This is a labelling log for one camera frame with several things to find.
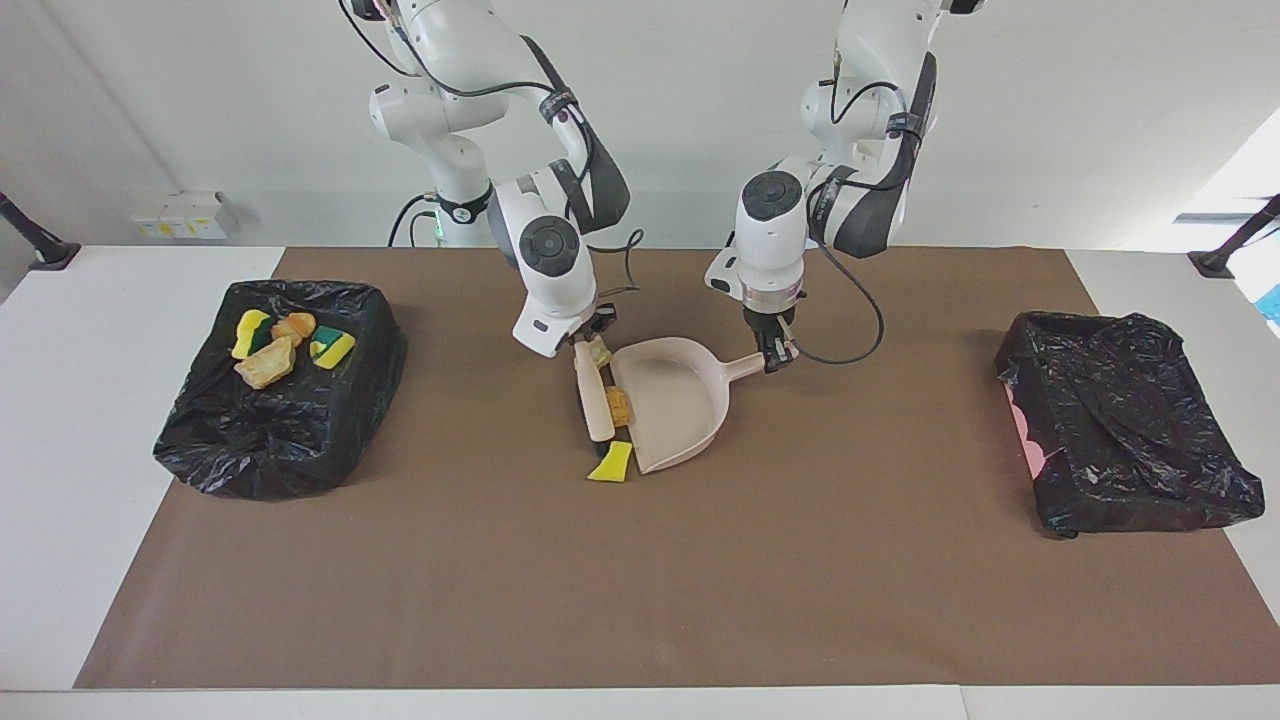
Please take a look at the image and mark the brown paper table mat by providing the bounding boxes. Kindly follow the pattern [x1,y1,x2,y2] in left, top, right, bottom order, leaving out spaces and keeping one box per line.
[73,247,1280,691]

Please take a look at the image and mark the tall bin with black bag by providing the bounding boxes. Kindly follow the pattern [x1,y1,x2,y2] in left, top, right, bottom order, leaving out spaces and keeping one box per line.
[152,280,409,502]

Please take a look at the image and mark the white wall socket box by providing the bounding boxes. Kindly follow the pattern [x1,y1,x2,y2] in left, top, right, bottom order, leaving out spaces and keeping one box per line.
[133,192,229,241]

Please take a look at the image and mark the beige hand brush black bristles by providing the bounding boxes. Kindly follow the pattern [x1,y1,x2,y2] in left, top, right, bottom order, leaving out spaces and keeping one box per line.
[572,338,633,459]

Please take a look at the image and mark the black right base cable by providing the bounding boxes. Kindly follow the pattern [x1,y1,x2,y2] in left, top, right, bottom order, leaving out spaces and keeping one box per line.
[388,193,441,248]

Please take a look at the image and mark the beige plastic dustpan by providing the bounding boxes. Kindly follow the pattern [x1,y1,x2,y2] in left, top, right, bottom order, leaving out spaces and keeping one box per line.
[610,337,799,476]

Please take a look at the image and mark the black stand foot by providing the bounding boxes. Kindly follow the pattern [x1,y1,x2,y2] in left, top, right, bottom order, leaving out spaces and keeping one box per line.
[1187,194,1280,280]
[0,190,82,272]

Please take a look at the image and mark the pale beige sponge chunk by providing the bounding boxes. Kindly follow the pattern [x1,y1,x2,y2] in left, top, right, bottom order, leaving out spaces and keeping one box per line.
[234,336,297,390]

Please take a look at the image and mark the pink bin with black bag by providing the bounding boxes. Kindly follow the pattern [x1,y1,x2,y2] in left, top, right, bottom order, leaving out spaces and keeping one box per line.
[995,311,1267,540]

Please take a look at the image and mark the notched yellow sponge piece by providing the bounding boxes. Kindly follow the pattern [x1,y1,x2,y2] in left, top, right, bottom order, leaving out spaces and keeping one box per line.
[231,310,273,361]

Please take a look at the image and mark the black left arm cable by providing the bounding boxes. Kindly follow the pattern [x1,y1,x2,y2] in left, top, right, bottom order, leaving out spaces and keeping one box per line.
[798,238,887,367]

